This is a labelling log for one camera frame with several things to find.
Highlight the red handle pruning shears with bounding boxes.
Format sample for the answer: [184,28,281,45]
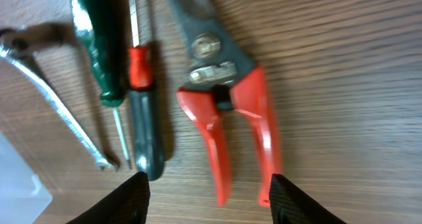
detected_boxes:
[168,0,282,207]

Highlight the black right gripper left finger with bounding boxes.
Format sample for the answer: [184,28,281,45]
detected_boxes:
[68,172,150,224]

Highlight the silver open-end wrench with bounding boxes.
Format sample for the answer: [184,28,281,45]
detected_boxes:
[1,25,117,170]

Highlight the clear plastic container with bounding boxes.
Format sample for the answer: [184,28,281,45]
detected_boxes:
[1,135,53,223]

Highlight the green handle screwdriver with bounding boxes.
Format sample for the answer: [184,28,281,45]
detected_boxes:
[71,0,133,168]

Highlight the black red handle screwdriver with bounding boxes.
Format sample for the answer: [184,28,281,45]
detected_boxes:
[128,0,165,181]

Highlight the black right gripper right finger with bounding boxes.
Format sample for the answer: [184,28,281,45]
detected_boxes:
[269,174,346,224]

